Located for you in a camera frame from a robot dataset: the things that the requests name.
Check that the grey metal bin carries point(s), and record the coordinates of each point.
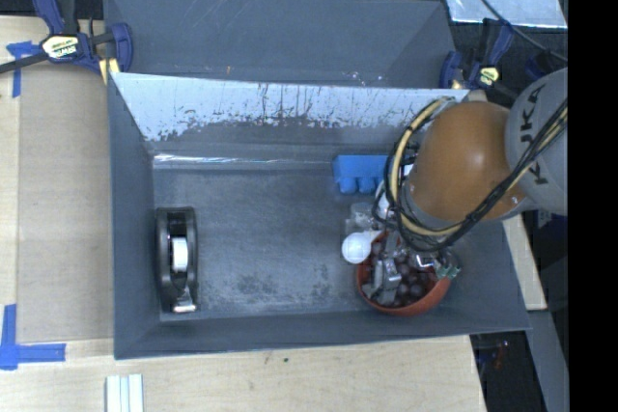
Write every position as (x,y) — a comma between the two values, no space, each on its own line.
(270,217)

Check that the red-brown bowl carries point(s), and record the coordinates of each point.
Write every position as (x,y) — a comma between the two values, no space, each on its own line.
(410,306)

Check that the blue toy brick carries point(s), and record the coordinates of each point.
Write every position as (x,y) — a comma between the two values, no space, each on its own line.
(355,169)

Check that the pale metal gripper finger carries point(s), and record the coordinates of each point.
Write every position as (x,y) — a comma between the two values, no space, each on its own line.
(391,281)
(371,288)

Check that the pale wood flat board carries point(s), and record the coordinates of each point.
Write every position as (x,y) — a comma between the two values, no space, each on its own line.
(63,207)

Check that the black tape dispenser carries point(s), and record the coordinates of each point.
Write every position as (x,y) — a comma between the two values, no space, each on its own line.
(166,255)

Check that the dark red toy grapes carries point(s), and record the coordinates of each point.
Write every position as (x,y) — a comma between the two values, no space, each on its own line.
(414,287)

